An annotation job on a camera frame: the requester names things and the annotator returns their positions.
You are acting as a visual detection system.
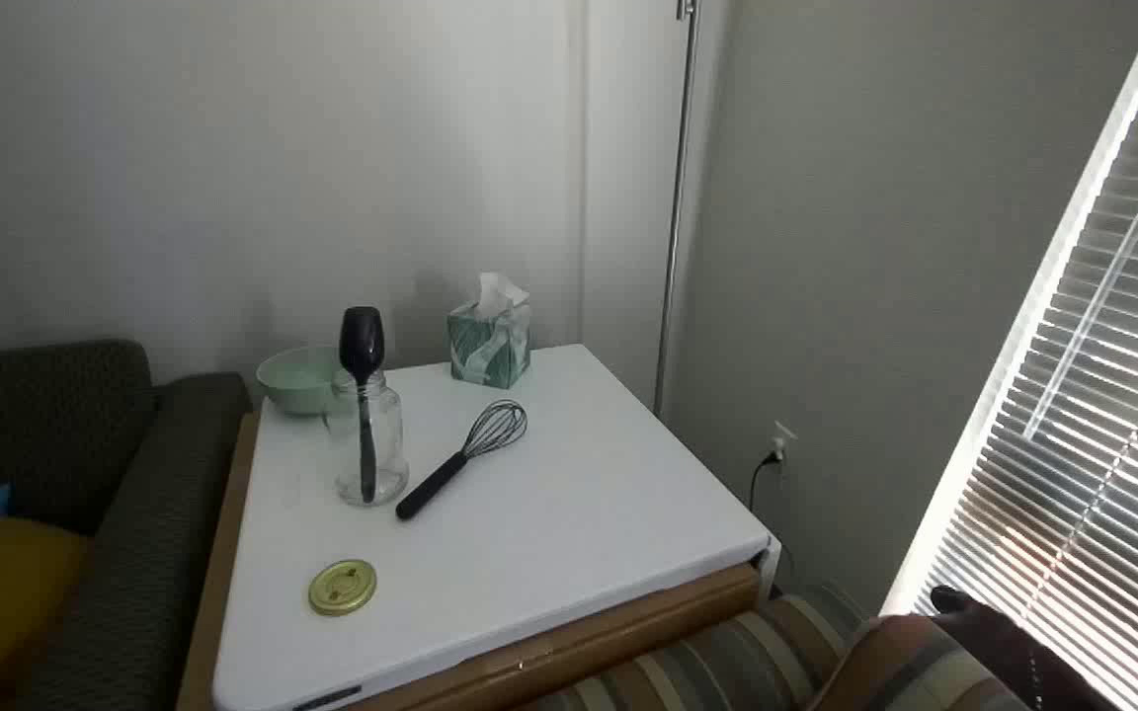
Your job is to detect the light green bowl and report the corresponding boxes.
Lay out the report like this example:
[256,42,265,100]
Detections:
[252,349,346,417]

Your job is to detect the green patterned tissue box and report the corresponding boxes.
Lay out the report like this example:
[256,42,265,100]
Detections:
[446,271,535,387]

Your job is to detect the clear glass jar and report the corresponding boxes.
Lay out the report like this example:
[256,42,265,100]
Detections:
[327,371,406,506]

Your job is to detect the white table top board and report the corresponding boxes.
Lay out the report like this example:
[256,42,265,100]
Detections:
[213,345,778,711]

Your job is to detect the gold jar lid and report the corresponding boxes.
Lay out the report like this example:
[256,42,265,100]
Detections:
[309,556,379,618]

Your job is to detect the striped armchair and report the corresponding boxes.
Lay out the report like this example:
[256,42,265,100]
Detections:
[514,582,1128,711]

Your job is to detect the thin metal pole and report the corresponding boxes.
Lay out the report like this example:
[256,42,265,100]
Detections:
[653,0,701,415]

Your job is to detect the dark grey sofa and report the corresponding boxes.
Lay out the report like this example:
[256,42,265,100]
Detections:
[0,338,248,711]

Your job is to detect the wooden side table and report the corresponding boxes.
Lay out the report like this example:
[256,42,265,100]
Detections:
[180,411,766,711]

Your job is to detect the white window blinds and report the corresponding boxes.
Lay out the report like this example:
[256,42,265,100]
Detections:
[887,57,1138,711]

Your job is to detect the black handled wire whisk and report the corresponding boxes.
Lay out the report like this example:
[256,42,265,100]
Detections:
[394,399,529,520]

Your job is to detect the white wall power outlet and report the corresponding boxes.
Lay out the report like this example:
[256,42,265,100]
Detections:
[771,417,797,461]

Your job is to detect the black power cord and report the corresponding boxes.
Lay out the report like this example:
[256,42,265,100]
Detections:
[747,446,784,520]

